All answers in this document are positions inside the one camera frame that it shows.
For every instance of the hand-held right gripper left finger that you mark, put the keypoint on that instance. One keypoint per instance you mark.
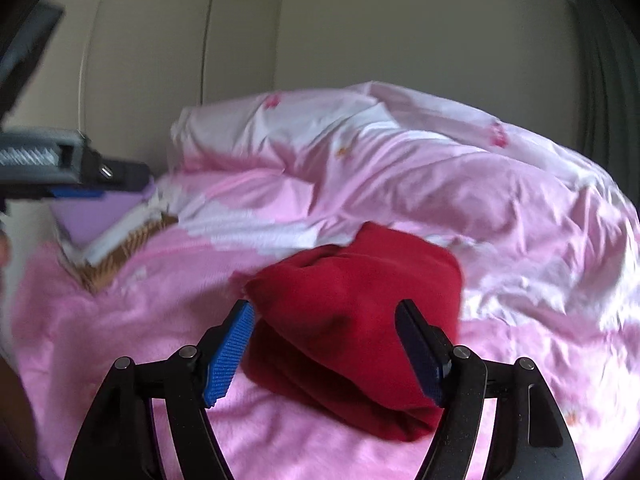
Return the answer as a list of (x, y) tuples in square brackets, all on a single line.
[(227, 360)]

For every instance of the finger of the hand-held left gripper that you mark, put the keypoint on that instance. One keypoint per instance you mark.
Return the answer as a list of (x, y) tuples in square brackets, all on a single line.
[(120, 172)]

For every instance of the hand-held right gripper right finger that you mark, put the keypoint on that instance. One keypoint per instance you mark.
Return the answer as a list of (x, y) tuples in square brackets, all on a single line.
[(425, 355)]

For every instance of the red fleece garment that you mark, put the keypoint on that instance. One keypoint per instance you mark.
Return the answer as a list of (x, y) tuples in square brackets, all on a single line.
[(350, 300)]

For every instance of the purple and brown patterned pillow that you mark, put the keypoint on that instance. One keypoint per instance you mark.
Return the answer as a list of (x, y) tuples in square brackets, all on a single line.
[(95, 220)]

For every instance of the pink floral bed sheet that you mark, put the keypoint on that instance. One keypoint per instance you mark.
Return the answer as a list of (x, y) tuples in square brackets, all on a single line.
[(150, 320)]

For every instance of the beige wardrobe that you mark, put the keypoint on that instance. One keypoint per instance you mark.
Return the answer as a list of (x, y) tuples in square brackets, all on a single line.
[(190, 25)]

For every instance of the pink floral duvet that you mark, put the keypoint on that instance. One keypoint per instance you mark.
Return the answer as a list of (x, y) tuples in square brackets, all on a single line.
[(425, 170)]

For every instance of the grey curtain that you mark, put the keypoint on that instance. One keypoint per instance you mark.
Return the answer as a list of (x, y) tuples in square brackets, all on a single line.
[(600, 70)]

